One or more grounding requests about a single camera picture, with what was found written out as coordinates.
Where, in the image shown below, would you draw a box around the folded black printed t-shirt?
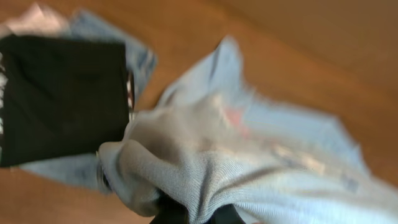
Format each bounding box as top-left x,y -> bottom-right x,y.
0,52 -> 136,162

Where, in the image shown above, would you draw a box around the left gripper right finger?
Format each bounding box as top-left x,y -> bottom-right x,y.
211,204 -> 245,224

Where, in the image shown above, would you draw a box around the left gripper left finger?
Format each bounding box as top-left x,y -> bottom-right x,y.
150,193 -> 189,224

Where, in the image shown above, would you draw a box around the folded blue jeans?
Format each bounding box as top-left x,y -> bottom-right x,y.
19,10 -> 157,190

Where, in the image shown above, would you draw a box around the light blue printed t-shirt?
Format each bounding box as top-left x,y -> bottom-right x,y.
98,37 -> 397,223

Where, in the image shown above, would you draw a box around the folded black garment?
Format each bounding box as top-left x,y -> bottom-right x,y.
1,35 -> 129,167

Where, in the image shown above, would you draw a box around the folded beige garment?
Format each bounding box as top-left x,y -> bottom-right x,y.
1,3 -> 69,38

